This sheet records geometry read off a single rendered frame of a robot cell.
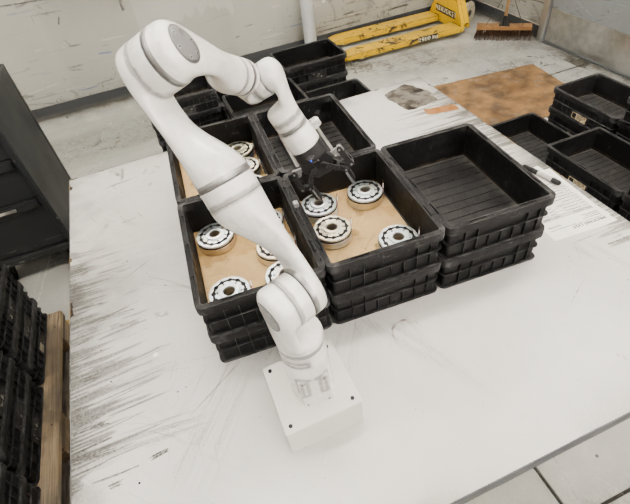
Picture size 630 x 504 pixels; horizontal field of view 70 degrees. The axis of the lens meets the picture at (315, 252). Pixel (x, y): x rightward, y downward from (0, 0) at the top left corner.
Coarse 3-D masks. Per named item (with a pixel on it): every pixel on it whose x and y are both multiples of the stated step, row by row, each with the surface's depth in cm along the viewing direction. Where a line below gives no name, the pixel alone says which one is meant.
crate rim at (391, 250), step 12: (360, 156) 131; (384, 156) 130; (288, 180) 126; (408, 192) 118; (300, 204) 118; (420, 204) 113; (432, 216) 110; (312, 228) 111; (444, 228) 106; (408, 240) 105; (420, 240) 104; (432, 240) 106; (324, 252) 105; (372, 252) 103; (384, 252) 103; (396, 252) 105; (336, 264) 102; (348, 264) 102; (360, 264) 103
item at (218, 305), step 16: (288, 192) 122; (304, 224) 112; (320, 256) 104; (192, 272) 105; (320, 272) 101; (192, 288) 101; (256, 288) 99; (208, 304) 97; (224, 304) 98; (240, 304) 99
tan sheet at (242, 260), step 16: (240, 240) 126; (208, 256) 123; (224, 256) 122; (240, 256) 121; (256, 256) 121; (208, 272) 118; (224, 272) 118; (240, 272) 117; (256, 272) 116; (208, 288) 114
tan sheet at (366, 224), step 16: (336, 192) 136; (352, 208) 130; (384, 208) 129; (352, 224) 125; (368, 224) 125; (384, 224) 124; (400, 224) 123; (352, 240) 121; (368, 240) 120; (336, 256) 117; (352, 256) 117
